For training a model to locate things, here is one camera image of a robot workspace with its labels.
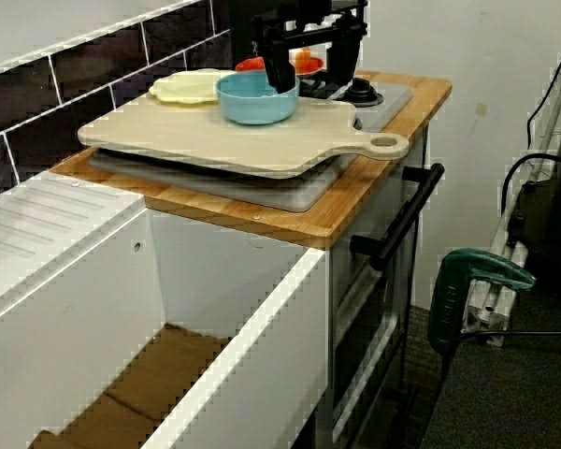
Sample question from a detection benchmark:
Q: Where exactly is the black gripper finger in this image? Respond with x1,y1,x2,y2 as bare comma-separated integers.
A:
325,31,362,86
254,16,296,94

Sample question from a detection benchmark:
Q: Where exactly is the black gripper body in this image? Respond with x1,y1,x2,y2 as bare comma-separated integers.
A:
261,0,370,49

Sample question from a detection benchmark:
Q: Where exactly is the salmon sushi toy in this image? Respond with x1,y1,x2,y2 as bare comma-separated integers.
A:
290,46,313,74

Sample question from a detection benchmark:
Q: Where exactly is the light blue bowl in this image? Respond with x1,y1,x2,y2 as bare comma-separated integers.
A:
214,72,301,127

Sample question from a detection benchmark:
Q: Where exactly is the red round plate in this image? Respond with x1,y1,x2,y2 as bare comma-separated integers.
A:
234,55,326,79

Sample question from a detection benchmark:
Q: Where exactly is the black burner grate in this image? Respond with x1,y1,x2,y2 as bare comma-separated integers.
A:
298,69,351,100

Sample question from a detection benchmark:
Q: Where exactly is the wooden cutting board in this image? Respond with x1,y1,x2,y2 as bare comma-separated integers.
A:
77,91,410,180

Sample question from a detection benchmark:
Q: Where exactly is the cream scalloped plate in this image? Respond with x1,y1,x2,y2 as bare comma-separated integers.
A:
148,67,235,107

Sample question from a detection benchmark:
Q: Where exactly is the grey toy stove top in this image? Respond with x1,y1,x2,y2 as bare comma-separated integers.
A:
87,69,413,212

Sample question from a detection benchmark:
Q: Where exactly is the grey oven front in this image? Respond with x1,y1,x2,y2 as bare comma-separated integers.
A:
326,125,431,449

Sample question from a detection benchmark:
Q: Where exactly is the green clamp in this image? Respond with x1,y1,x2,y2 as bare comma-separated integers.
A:
427,247,538,356

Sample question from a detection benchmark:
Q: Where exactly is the black equipment box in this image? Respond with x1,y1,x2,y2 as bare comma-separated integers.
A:
507,180,561,300

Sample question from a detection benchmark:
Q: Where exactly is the white sink basin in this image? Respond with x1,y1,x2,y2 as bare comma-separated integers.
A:
0,170,331,449

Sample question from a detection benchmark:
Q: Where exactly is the brown cardboard sheet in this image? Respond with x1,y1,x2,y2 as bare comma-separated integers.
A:
27,322,235,449

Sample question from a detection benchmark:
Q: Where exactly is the black oven door handle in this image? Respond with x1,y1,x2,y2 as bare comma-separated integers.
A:
349,162,446,271

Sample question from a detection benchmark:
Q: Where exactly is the black cable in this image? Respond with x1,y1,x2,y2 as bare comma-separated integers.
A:
500,152,561,221

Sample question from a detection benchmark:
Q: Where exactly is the aluminium frame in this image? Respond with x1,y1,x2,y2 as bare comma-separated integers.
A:
462,32,561,347

